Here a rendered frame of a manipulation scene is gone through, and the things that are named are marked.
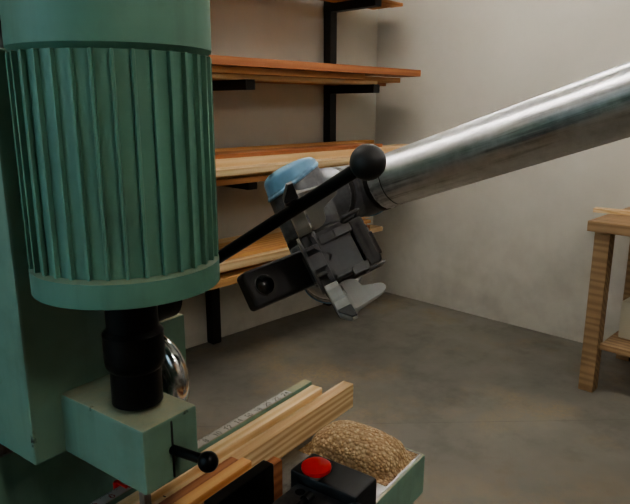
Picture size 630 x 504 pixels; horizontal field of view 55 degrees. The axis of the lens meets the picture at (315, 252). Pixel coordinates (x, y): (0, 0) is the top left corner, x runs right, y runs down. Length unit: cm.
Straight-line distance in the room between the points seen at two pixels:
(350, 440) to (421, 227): 358
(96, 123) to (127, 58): 6
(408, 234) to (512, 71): 131
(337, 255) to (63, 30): 36
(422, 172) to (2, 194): 55
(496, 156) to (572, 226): 302
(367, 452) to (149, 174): 49
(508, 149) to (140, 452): 57
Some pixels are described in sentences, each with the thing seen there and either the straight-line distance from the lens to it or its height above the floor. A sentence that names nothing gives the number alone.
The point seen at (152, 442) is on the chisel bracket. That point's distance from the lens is 63.
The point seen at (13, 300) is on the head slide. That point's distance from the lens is 67.
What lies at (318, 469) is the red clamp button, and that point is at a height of 102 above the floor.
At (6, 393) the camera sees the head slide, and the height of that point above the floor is 107.
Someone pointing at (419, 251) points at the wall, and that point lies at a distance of 441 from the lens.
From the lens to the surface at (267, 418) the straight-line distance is 87.
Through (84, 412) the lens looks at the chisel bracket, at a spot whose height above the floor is 106.
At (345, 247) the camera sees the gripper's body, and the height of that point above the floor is 121.
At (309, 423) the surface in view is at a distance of 91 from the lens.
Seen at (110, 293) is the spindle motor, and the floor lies 122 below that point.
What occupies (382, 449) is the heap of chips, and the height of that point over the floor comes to 93.
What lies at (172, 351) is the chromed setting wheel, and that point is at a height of 106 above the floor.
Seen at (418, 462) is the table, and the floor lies 90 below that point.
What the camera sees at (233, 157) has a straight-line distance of 304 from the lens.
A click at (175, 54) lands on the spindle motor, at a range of 54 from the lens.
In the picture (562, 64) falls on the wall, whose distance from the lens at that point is 387.
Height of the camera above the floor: 137
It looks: 13 degrees down
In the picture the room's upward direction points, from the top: straight up
